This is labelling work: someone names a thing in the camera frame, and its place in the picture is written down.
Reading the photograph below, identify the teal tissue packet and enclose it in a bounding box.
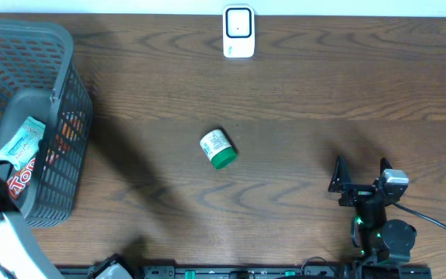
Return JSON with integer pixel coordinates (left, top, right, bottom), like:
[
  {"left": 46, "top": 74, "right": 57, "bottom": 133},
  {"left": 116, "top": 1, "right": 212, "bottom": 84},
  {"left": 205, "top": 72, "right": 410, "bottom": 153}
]
[{"left": 0, "top": 116, "right": 46, "bottom": 171}]

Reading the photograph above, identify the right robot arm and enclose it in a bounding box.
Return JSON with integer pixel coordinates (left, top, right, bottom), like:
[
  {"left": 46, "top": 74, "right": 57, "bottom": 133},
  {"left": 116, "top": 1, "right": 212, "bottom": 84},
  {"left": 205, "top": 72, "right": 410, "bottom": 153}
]
[{"left": 328, "top": 156, "right": 417, "bottom": 278}]

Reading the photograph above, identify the red chocolate bar wrapper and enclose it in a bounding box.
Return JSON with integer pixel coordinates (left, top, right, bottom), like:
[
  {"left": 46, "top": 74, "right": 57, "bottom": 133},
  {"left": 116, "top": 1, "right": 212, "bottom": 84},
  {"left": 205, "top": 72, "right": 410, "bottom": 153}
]
[{"left": 7, "top": 158, "right": 36, "bottom": 199}]

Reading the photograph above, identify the white bottle green cap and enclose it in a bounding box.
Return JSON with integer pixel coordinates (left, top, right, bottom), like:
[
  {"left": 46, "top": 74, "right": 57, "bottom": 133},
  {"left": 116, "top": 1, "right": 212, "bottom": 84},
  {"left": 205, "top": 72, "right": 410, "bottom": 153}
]
[{"left": 199, "top": 129, "right": 238, "bottom": 170}]

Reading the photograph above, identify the grey plastic shopping basket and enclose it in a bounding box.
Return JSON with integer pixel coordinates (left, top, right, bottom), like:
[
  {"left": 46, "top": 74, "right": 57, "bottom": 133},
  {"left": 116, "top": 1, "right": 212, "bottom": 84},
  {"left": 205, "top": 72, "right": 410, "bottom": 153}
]
[{"left": 0, "top": 19, "right": 93, "bottom": 227}]

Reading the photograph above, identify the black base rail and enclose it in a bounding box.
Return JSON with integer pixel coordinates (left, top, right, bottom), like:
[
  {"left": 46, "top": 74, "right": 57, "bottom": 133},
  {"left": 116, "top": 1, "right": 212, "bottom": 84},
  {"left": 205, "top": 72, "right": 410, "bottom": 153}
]
[{"left": 57, "top": 254, "right": 432, "bottom": 279}]

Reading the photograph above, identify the white barcode scanner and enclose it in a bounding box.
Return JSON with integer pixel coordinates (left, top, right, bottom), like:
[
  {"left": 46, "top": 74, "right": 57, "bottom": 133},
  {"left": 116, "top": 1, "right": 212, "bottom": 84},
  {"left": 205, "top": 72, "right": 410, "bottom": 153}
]
[{"left": 222, "top": 5, "right": 256, "bottom": 58}]

